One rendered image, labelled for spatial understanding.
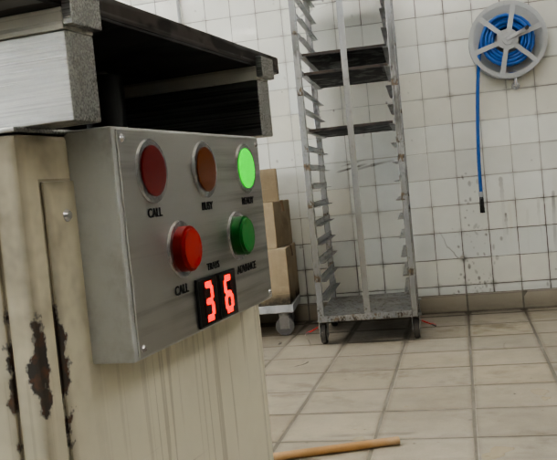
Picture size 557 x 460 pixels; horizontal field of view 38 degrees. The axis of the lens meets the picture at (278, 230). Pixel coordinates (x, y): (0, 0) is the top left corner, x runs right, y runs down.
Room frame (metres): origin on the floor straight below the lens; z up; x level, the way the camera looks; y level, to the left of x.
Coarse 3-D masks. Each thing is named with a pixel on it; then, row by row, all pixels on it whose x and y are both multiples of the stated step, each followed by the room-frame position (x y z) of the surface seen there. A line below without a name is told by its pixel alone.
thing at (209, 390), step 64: (0, 192) 0.44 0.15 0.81; (64, 192) 0.47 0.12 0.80; (0, 256) 0.44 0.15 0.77; (64, 256) 0.47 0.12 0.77; (0, 320) 0.44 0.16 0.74; (64, 320) 0.46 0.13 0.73; (256, 320) 0.74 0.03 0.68; (0, 384) 0.44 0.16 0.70; (64, 384) 0.45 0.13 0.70; (128, 384) 0.52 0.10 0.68; (192, 384) 0.60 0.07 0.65; (256, 384) 0.72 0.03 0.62; (0, 448) 0.45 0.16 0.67; (64, 448) 0.45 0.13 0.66; (128, 448) 0.51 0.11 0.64; (192, 448) 0.59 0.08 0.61; (256, 448) 0.71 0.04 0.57
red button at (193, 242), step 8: (176, 232) 0.53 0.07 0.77; (184, 232) 0.53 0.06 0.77; (192, 232) 0.53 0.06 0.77; (176, 240) 0.52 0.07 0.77; (184, 240) 0.52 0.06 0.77; (192, 240) 0.53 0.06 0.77; (200, 240) 0.55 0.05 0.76; (176, 248) 0.52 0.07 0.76; (184, 248) 0.52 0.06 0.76; (192, 248) 0.53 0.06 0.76; (200, 248) 0.54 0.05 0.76; (176, 256) 0.52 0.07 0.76; (184, 256) 0.52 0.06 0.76; (192, 256) 0.53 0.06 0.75; (200, 256) 0.54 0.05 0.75; (176, 264) 0.53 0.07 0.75; (184, 264) 0.52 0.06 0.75; (192, 264) 0.53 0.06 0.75
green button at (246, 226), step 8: (240, 216) 0.63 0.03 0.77; (240, 224) 0.62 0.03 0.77; (248, 224) 0.63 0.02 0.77; (232, 232) 0.62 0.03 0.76; (240, 232) 0.62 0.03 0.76; (248, 232) 0.63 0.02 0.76; (232, 240) 0.62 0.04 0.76; (240, 240) 0.62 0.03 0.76; (248, 240) 0.63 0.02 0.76; (240, 248) 0.62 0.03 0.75; (248, 248) 0.63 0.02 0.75
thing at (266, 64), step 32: (256, 64) 0.71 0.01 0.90; (128, 96) 0.75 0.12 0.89; (160, 96) 0.74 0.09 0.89; (192, 96) 0.73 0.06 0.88; (224, 96) 0.72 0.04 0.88; (256, 96) 0.71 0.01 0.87; (64, 128) 0.77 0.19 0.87; (160, 128) 0.74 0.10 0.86; (192, 128) 0.73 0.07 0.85; (224, 128) 0.72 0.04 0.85; (256, 128) 0.71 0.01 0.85
